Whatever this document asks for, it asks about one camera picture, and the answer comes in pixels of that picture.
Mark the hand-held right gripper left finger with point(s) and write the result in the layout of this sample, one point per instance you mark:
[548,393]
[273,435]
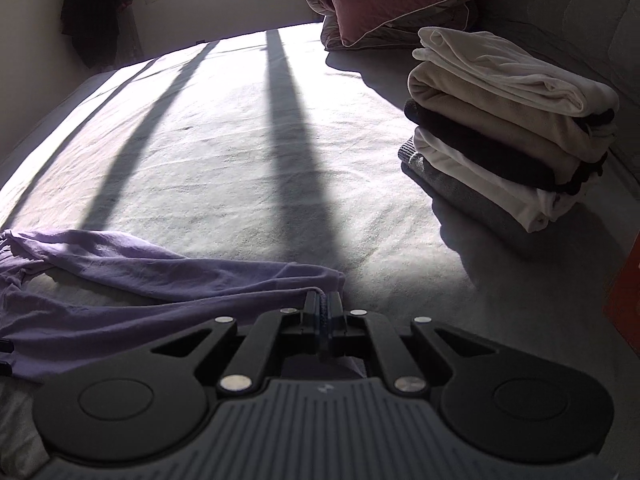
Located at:
[312,316]

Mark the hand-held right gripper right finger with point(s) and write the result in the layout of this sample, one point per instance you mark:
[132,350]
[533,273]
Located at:
[333,317]

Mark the purple garment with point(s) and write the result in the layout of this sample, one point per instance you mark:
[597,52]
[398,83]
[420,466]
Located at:
[125,280]

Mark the folded grey garment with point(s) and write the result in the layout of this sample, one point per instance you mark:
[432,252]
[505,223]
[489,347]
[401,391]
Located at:
[447,187]

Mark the grey bed mattress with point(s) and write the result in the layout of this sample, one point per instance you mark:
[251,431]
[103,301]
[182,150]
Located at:
[225,160]

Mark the folded white garment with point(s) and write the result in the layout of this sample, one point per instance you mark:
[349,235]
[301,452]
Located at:
[500,65]
[480,180]

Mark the folded black garment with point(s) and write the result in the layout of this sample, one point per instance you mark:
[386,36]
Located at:
[475,141]

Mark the folded beige garment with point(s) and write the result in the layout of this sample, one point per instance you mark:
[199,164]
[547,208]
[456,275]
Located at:
[450,91]

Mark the orange object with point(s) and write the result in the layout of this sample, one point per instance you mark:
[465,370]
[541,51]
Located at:
[627,300]

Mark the folded pale quilt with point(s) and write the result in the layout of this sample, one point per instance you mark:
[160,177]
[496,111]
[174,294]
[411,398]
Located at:
[320,5]

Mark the dark hanging clothing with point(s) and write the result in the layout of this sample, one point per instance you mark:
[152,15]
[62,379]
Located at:
[95,5]

